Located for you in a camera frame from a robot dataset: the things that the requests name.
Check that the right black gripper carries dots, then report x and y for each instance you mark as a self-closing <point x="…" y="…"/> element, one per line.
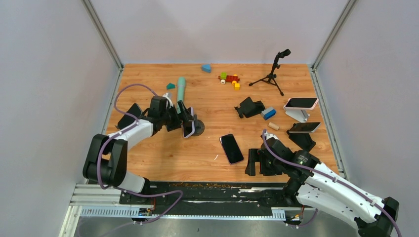
<point x="256" y="155"/>

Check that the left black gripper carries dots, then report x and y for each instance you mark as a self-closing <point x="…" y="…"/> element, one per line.
<point x="184" y="116"/>

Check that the phone with lavender case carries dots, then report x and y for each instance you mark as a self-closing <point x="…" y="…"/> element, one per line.
<point x="188" y="128"/>

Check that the phone with pink-edged black case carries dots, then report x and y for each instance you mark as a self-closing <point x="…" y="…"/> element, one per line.
<point x="231" y="149"/>

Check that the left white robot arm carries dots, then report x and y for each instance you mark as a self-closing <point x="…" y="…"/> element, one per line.
<point x="106" y="160"/>

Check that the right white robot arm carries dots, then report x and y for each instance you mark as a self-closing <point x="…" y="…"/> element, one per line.
<point x="312" y="183"/>

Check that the round black phone stand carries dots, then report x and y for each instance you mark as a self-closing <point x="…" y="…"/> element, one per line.
<point x="199" y="128"/>

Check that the black clamp phone holder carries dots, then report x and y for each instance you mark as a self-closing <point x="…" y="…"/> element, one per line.
<point x="248" y="108"/>

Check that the phone with white edge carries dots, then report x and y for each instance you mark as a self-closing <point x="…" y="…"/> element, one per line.
<point x="306" y="127"/>

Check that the white phone stand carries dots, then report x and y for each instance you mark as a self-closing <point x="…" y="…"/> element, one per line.
<point x="300" y="115"/>

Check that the phone with pink case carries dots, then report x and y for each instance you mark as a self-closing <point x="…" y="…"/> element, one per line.
<point x="301" y="103"/>

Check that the black mini tripod stand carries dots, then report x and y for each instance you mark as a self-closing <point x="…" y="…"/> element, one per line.
<point x="271" y="77"/>

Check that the dark teal small block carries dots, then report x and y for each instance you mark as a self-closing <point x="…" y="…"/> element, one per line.
<point x="170" y="86"/>

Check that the teal toy microphone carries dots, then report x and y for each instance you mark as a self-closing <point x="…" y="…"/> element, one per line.
<point x="181" y="84"/>

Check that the small wooden cylinder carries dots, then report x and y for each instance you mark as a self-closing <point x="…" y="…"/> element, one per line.
<point x="273" y="126"/>

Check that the blue and grey eraser block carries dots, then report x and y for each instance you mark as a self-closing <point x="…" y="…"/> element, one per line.
<point x="268" y="113"/>

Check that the blue triangular block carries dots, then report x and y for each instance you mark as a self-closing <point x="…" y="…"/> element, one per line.
<point x="206" y="68"/>

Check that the colourful toy brick car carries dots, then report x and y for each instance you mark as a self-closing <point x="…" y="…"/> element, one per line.
<point x="226" y="78"/>

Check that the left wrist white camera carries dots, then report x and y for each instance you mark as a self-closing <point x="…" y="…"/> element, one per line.
<point x="168" y="97"/>

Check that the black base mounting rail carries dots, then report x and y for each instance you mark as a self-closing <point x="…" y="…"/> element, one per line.
<point x="191" y="200"/>

